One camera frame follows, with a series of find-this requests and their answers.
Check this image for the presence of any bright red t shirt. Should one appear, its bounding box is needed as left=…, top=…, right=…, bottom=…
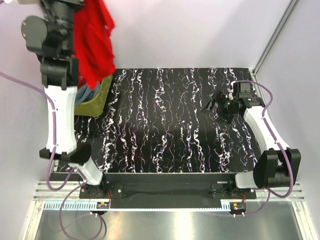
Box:
left=74, top=0, right=116, bottom=90

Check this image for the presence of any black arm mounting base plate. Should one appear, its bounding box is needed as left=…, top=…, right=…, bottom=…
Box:
left=84, top=173, right=256, bottom=200

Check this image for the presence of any right aluminium frame post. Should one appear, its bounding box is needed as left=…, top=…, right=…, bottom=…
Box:
left=252, top=0, right=300, bottom=76

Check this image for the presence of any olive green laundry basket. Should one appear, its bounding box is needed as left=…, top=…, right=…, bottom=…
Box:
left=74, top=74, right=113, bottom=118

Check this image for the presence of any white slotted cable duct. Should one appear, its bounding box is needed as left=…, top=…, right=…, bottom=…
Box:
left=44, top=200, right=231, bottom=212

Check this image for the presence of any grey blue t shirt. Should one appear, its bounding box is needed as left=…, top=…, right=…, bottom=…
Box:
left=74, top=82, right=101, bottom=107

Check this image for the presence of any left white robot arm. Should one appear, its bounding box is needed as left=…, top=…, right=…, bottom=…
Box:
left=19, top=0, right=108, bottom=198

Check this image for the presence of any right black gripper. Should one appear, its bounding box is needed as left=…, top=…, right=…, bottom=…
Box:
left=200, top=90, right=239, bottom=126

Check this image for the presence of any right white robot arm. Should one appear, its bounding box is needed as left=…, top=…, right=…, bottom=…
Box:
left=202, top=90, right=301, bottom=199

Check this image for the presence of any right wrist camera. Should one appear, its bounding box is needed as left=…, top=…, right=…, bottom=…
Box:
left=233, top=81, right=253, bottom=99

